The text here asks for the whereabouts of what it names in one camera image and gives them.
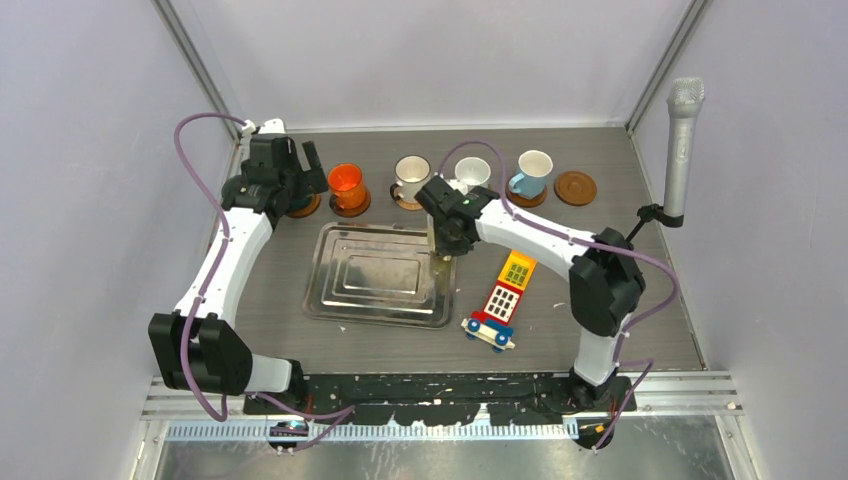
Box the brown wooden coaster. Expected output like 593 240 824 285
554 171 597 207
286 194 321 219
506 187 548 209
329 192 371 218

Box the orange cup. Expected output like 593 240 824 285
327 163 366 208

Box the light patterned wooden coaster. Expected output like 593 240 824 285
391 189 422 211

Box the grey white cup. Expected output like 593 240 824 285
447 157 491 195

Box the yellow green handled cup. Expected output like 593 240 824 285
426 217 455 274

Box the white metallic cup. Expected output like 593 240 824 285
389 155 431 209

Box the light blue handled cup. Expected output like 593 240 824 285
507 150 553 199

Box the silver metal tray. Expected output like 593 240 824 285
302 222 456 330

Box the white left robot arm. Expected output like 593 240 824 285
148 133 328 414

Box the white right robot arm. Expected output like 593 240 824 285
415 176 646 411

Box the colourful toy brick truck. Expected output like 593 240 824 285
461 250 537 353

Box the black microphone tripod stand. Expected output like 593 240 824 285
626 204 684 243

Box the silver grey microphone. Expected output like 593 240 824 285
663 77 705 218

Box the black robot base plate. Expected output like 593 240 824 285
274 373 631 426

